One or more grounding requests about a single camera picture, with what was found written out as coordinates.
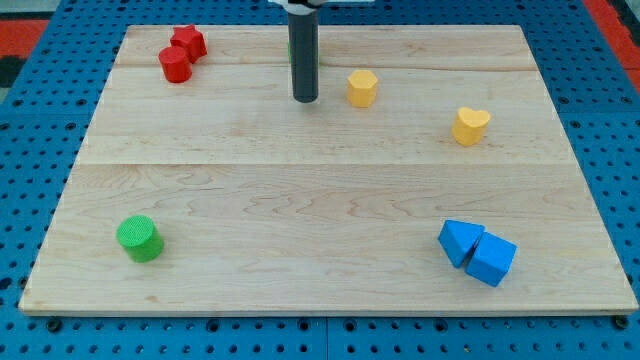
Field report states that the red star block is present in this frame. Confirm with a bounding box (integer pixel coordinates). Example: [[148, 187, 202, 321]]
[[170, 24, 208, 63]]

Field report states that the yellow heart block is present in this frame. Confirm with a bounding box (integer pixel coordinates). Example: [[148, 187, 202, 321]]
[[451, 107, 491, 146]]

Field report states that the blue cube block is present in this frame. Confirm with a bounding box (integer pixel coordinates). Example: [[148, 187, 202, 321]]
[[465, 232, 518, 287]]

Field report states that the wooden board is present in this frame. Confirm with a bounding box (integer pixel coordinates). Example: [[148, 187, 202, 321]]
[[19, 25, 638, 317]]

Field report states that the green cylinder block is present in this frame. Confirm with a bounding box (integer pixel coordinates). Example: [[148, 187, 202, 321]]
[[116, 215, 164, 263]]

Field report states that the red cylinder block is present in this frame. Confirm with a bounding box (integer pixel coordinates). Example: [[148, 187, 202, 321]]
[[158, 46, 192, 83]]

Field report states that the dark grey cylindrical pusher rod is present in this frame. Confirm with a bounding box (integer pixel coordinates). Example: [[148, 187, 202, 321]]
[[288, 11, 319, 103]]

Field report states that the white rod mount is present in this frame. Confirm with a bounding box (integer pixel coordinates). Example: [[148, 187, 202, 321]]
[[268, 0, 375, 14]]

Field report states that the yellow hexagon block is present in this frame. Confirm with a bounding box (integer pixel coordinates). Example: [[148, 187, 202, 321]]
[[346, 70, 378, 108]]

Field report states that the blue triangle block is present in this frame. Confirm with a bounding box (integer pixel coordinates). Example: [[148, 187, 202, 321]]
[[438, 219, 485, 268]]

